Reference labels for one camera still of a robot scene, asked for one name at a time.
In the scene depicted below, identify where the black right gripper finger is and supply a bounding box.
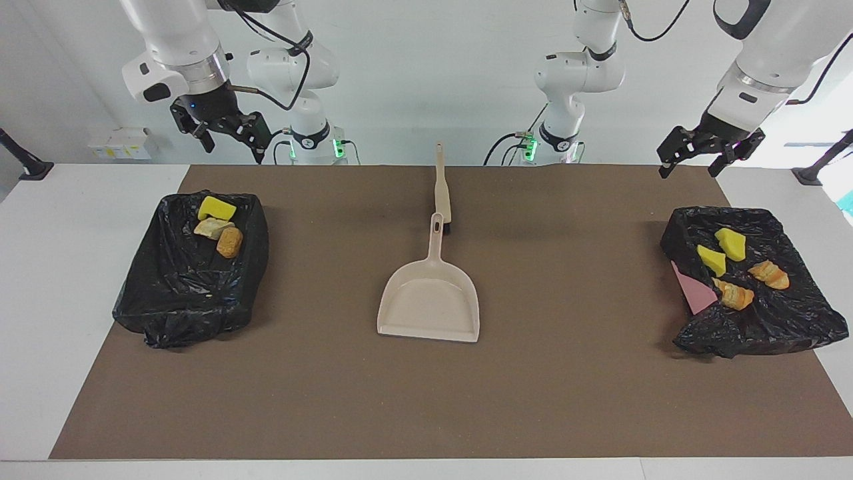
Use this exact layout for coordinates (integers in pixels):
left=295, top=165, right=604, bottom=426
left=169, top=101, right=217, bottom=154
left=230, top=112, right=273, bottom=165

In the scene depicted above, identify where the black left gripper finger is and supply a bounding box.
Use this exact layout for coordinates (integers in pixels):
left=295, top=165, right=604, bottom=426
left=656, top=125, right=700, bottom=180
left=707, top=128, right=766, bottom=179

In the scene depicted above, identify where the yellow sponge piece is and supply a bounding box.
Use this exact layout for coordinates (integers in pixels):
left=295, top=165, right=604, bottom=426
left=197, top=195, right=238, bottom=223
left=714, top=228, right=748, bottom=263
left=696, top=245, right=728, bottom=278

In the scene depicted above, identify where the pale crusty bread chunk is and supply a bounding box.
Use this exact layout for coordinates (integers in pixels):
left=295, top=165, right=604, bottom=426
left=193, top=217, right=236, bottom=241

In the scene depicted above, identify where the brown fried croquette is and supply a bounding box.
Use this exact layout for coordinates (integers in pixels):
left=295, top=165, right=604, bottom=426
left=216, top=227, right=245, bottom=260

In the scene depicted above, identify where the pale bread piece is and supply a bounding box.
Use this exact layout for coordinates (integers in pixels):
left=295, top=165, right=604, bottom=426
left=747, top=260, right=791, bottom=291

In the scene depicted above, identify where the striped orange bread roll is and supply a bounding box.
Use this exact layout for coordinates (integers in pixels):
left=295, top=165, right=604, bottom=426
left=712, top=278, right=756, bottom=312

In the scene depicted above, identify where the beige plastic dustpan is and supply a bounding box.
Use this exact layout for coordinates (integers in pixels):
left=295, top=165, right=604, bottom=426
left=377, top=213, right=480, bottom=344

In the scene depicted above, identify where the pink trash bin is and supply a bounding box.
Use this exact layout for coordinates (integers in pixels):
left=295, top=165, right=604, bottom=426
left=670, top=260, right=719, bottom=315

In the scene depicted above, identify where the black plastic trash bag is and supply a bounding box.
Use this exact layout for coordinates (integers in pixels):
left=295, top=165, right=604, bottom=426
left=112, top=190, right=270, bottom=349
left=660, top=205, right=850, bottom=359

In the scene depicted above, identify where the brown table mat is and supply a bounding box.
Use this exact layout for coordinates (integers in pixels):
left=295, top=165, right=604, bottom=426
left=49, top=164, right=853, bottom=460

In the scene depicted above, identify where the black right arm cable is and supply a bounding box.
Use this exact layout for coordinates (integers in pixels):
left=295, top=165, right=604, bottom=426
left=220, top=0, right=312, bottom=112

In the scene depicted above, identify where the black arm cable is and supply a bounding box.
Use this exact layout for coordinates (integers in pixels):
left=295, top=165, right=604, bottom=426
left=622, top=0, right=853, bottom=107
left=220, top=0, right=312, bottom=112

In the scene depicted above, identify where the white wall socket box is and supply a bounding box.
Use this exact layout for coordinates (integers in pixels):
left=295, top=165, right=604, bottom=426
left=88, top=127, right=161, bottom=161

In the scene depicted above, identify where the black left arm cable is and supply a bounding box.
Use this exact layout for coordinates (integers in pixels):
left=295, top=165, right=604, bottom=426
left=622, top=0, right=853, bottom=107

